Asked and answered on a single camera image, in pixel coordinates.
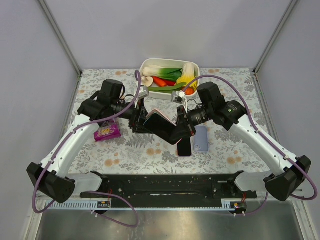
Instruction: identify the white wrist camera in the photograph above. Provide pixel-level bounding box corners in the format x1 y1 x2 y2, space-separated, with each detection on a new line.
171 90 188 109
135 85 150 108

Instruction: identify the toy orange tomato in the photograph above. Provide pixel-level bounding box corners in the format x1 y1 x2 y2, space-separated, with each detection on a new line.
185 87 195 96

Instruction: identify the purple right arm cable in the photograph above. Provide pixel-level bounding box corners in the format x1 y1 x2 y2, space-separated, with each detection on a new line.
183 74 319 216

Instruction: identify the toy napa cabbage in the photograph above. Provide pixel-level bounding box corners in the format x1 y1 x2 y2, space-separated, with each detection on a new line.
176 63 196 86

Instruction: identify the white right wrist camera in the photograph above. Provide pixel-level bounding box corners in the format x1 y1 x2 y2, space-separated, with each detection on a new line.
171 90 188 109

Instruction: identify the lilac phone case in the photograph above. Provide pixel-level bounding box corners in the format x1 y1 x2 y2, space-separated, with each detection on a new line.
193 125 209 153

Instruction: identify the toy mushroom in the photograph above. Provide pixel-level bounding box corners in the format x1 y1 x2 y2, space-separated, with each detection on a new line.
141 76 154 88

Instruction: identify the black phone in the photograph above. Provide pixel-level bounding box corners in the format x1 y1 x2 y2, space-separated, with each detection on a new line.
177 138 192 157

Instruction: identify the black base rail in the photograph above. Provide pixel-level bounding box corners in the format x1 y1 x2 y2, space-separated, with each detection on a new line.
80 172 257 210

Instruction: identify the toy green bean pod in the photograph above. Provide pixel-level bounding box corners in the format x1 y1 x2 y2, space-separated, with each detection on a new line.
147 82 187 94

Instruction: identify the purple snack packet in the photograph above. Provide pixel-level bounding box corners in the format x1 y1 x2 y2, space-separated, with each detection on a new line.
93 119 122 142

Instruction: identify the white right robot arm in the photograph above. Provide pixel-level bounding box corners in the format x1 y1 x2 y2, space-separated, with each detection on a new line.
171 82 311 202

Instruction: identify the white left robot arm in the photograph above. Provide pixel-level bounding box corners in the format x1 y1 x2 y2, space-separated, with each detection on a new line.
26 72 148 203

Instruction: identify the toy bok choy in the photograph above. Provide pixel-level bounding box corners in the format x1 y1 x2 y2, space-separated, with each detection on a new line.
142 66 182 82

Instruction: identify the toy red chili pepper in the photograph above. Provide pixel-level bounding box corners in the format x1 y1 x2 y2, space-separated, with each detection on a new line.
152 76 176 88

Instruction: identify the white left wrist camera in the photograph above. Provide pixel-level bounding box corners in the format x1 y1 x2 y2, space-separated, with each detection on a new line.
135 85 150 108

